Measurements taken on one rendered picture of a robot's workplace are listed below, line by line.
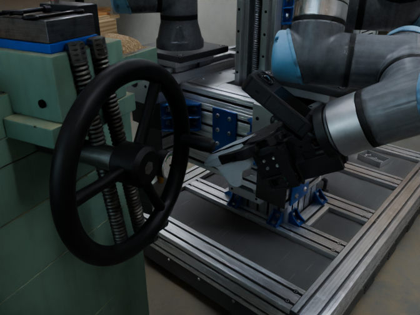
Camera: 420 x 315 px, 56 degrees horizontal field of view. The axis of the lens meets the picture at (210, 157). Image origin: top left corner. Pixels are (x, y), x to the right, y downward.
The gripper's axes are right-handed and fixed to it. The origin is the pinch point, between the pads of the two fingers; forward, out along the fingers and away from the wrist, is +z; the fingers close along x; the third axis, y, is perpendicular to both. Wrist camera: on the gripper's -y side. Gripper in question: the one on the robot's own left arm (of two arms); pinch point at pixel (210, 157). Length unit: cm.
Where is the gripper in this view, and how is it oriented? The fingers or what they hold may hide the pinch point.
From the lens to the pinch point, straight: 63.4
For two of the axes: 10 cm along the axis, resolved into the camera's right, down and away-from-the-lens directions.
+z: -7.7, 2.7, 5.8
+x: 4.6, -4.0, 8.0
